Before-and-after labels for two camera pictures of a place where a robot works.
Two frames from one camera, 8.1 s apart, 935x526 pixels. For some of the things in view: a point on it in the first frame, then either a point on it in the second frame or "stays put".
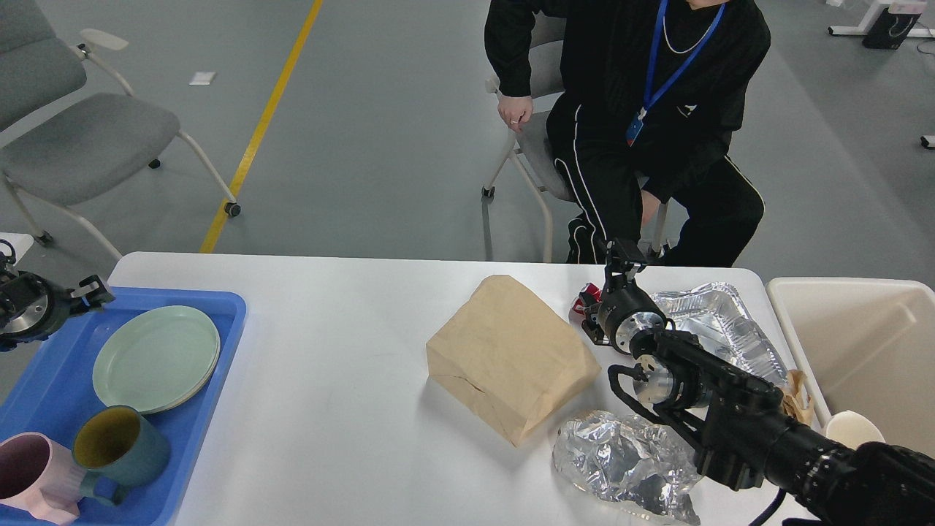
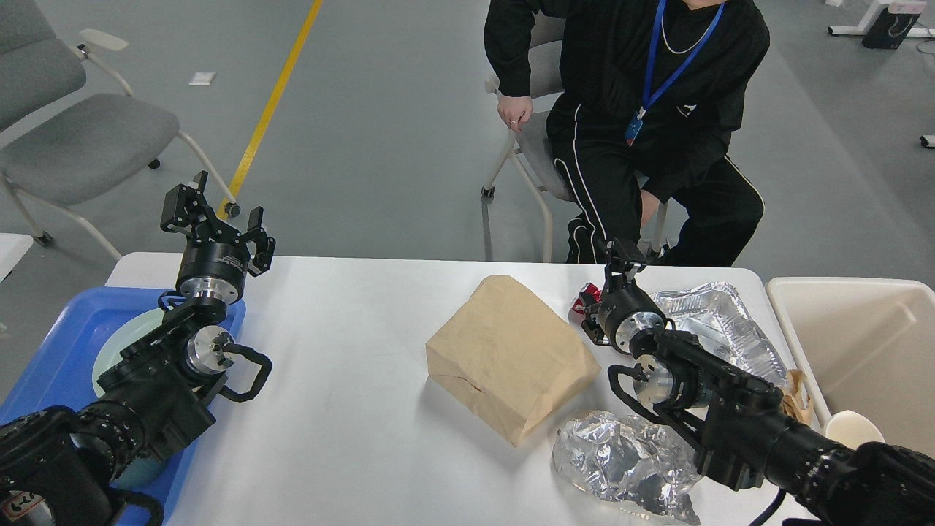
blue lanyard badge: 638,123 stays put
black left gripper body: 31,308 -> 214,262
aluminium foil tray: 716,312 stays put
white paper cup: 852,429 stays put
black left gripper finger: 6,260 -> 261,259
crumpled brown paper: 797,402 stays put
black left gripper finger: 93,291 -> 186,208
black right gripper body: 624,309 stays put
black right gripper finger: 621,267 stays put
